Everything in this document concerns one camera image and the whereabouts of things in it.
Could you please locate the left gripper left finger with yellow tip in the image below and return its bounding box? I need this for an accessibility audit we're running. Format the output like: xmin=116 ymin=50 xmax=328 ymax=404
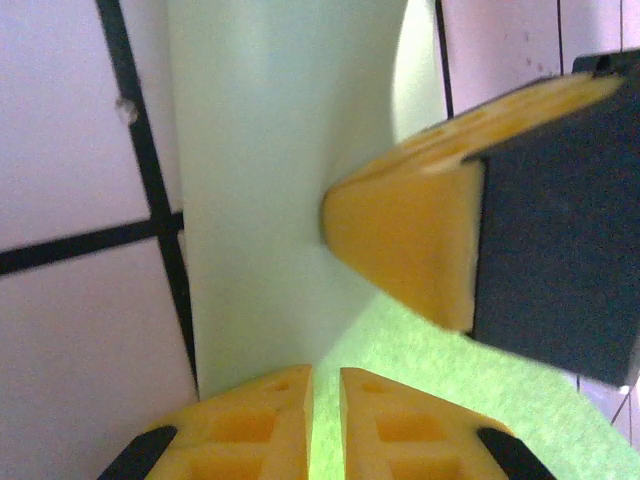
xmin=97 ymin=363 xmax=314 ymax=480

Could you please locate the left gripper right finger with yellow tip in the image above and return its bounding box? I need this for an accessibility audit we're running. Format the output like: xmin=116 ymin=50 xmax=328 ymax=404
xmin=339 ymin=367 xmax=559 ymax=480

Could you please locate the green cloth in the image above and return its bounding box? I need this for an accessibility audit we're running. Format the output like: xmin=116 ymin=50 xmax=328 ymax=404
xmin=167 ymin=0 xmax=634 ymax=480

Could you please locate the white gridded table mat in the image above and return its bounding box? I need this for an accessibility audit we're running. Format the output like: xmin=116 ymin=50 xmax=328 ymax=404
xmin=0 ymin=0 xmax=640 ymax=480

